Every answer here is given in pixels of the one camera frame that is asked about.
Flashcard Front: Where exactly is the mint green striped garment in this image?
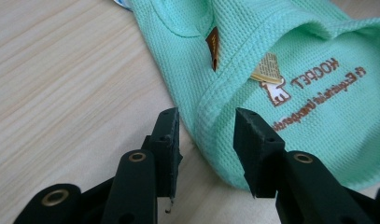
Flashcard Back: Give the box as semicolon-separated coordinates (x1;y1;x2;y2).
113;0;380;192

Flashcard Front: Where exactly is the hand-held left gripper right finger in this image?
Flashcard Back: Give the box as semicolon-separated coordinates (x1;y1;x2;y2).
232;107;287;200

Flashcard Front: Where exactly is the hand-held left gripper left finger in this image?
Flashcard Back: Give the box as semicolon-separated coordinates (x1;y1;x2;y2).
142;106;184;215

